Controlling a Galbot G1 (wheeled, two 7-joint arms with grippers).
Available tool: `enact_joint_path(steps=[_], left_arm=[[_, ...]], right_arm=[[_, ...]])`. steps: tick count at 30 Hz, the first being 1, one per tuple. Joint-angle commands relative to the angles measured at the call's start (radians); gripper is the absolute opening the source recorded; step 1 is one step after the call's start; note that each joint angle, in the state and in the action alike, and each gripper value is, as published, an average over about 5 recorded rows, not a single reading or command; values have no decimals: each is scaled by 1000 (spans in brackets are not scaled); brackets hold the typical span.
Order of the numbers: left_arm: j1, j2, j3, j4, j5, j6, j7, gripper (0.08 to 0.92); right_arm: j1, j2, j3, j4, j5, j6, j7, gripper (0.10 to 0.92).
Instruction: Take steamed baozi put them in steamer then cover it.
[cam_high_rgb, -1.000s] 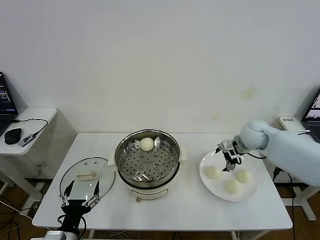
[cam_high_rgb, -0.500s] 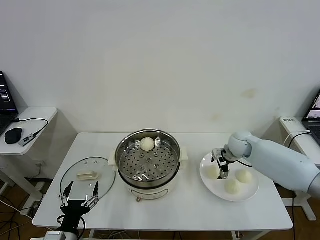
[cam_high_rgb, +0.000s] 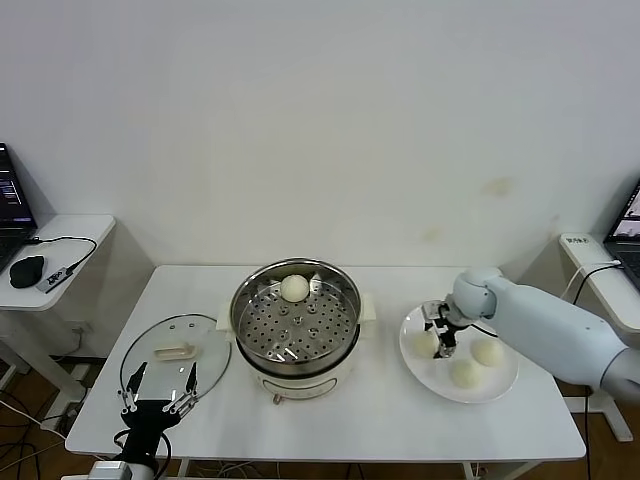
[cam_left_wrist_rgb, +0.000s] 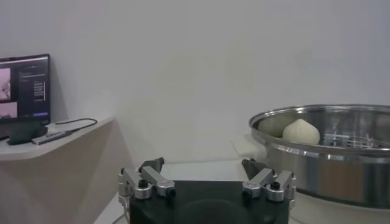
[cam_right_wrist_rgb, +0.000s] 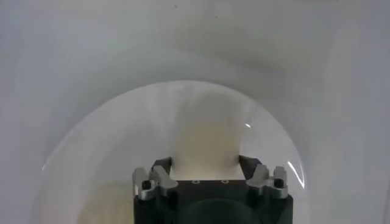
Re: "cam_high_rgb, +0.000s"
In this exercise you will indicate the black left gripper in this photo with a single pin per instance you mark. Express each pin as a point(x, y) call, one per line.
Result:
point(147, 415)

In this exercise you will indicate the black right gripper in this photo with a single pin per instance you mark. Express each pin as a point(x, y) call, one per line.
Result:
point(450, 316)

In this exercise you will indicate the white steamed baozi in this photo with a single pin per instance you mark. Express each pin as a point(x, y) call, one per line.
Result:
point(489, 352)
point(465, 374)
point(294, 288)
point(422, 345)

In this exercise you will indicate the round glass pot lid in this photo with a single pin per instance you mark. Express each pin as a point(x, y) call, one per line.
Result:
point(175, 351)

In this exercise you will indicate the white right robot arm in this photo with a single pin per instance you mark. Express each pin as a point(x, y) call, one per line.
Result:
point(540, 320)

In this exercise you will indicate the stainless steel steamer basket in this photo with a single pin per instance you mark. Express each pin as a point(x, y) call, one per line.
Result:
point(300, 330)

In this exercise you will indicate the white round plate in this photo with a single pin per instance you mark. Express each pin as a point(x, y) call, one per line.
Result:
point(480, 390)

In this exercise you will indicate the white electric cooker base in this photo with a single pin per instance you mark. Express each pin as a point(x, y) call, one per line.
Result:
point(300, 386)

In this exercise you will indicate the grey usb hub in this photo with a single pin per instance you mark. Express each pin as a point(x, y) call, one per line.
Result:
point(54, 280)

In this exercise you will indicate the white side desk with label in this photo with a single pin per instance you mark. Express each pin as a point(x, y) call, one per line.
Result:
point(575, 255)

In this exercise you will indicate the white side desk with mouse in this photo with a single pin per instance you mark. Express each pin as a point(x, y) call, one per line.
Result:
point(85, 225)

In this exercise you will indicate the black computer mouse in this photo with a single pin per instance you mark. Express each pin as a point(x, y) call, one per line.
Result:
point(27, 271)

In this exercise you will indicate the black laptop with bright windows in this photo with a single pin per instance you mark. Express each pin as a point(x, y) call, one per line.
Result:
point(625, 250)

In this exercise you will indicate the black laptop with dark screen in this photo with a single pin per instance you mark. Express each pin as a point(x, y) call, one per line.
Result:
point(10, 190)

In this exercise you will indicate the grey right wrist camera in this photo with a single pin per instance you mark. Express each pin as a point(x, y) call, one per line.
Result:
point(430, 309)

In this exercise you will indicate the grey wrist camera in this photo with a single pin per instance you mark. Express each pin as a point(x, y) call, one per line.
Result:
point(430, 309)
point(107, 470)

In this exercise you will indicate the white wall socket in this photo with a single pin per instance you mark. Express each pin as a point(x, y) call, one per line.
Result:
point(82, 328)

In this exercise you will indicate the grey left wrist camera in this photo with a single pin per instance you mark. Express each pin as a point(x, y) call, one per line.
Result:
point(107, 470)

